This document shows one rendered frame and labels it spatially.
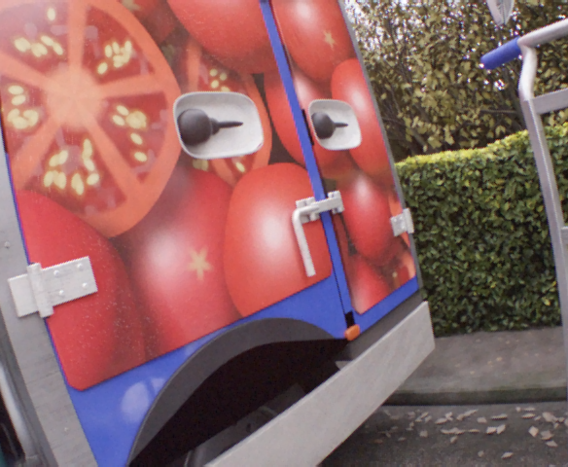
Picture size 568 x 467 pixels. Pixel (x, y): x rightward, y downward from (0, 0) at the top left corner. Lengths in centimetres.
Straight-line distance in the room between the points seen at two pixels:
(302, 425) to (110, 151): 84
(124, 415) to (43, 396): 18
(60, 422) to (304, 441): 70
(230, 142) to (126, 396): 67
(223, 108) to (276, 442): 85
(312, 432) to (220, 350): 41
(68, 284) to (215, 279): 37
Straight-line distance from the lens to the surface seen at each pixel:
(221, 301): 110
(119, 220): 97
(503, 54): 102
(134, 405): 98
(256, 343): 117
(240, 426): 145
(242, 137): 129
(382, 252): 170
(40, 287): 85
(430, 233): 270
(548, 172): 89
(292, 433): 130
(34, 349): 87
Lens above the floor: 102
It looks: 4 degrees down
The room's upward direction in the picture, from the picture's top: 15 degrees counter-clockwise
